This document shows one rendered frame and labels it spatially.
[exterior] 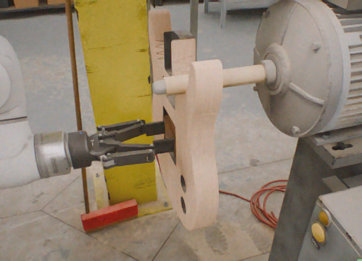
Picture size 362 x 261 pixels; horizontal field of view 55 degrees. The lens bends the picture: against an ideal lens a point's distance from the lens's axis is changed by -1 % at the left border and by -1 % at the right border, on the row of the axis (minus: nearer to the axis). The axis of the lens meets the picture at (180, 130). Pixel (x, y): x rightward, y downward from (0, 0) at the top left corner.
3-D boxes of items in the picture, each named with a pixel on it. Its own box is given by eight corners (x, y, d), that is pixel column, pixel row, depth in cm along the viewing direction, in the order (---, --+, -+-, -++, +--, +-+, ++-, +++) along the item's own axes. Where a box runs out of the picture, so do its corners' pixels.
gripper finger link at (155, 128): (146, 136, 77) (146, 134, 78) (176, 131, 79) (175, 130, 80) (146, 124, 76) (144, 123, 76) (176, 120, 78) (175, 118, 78)
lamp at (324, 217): (317, 217, 57) (322, 204, 55) (329, 230, 54) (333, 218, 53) (313, 217, 57) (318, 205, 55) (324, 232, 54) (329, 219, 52)
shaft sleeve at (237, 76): (255, 73, 65) (260, 60, 63) (261, 85, 64) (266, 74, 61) (161, 85, 61) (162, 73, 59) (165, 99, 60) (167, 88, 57)
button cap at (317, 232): (316, 229, 59) (321, 217, 57) (327, 243, 57) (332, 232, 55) (309, 231, 59) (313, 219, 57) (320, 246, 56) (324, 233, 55)
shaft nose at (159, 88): (162, 85, 61) (162, 77, 59) (165, 97, 60) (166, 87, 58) (151, 87, 60) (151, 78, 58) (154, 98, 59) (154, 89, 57)
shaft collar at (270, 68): (262, 71, 67) (269, 53, 63) (271, 90, 64) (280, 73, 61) (252, 72, 66) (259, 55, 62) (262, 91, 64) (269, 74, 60)
